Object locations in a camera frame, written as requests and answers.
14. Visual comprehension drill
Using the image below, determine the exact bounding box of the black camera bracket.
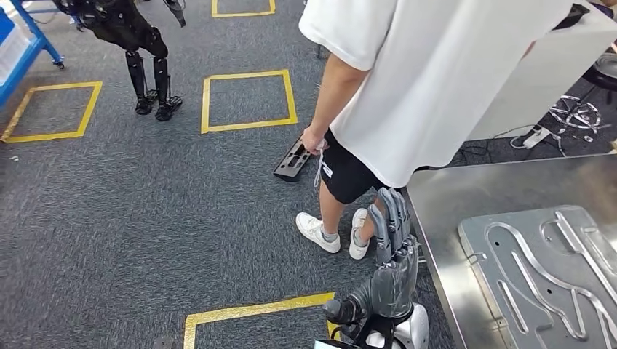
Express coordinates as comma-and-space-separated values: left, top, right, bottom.
330, 315, 389, 349

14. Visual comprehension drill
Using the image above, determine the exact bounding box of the black stool chrome base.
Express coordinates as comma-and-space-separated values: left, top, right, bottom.
548, 52, 617, 144

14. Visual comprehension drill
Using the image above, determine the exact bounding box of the person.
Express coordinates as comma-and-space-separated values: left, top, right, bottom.
295, 0, 577, 262

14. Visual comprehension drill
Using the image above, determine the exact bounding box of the steel workbench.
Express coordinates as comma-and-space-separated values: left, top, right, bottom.
401, 153, 617, 349

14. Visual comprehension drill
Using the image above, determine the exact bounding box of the black plastic frame part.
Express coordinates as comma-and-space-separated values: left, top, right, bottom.
272, 137, 315, 183

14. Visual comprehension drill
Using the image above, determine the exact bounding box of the blue plastic bin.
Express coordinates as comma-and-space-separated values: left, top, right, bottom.
0, 7, 16, 45

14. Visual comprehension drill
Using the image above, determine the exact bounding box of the blue metal shelf rack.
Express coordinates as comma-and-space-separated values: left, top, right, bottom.
0, 0, 66, 108

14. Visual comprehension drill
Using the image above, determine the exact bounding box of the person's hand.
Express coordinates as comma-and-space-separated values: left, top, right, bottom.
300, 125, 330, 156

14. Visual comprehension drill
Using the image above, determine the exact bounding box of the black humanoid robot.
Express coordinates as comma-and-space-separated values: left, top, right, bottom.
52, 0, 188, 123

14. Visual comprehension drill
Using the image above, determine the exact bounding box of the white plastic bin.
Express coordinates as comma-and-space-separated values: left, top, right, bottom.
0, 23, 33, 84

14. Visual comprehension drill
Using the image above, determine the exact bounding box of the stamped sheet metal panel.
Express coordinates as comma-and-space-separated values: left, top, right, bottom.
456, 205, 617, 349

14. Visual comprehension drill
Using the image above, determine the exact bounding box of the white shoe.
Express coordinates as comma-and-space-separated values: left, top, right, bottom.
295, 212, 342, 254
348, 208, 372, 262

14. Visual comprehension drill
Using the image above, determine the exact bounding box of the black foam tray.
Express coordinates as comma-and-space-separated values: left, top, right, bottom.
553, 4, 592, 31

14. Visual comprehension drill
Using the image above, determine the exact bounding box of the white power strip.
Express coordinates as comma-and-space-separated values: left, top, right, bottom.
509, 126, 554, 151

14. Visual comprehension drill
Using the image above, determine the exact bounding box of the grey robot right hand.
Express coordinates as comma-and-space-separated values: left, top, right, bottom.
322, 186, 421, 326

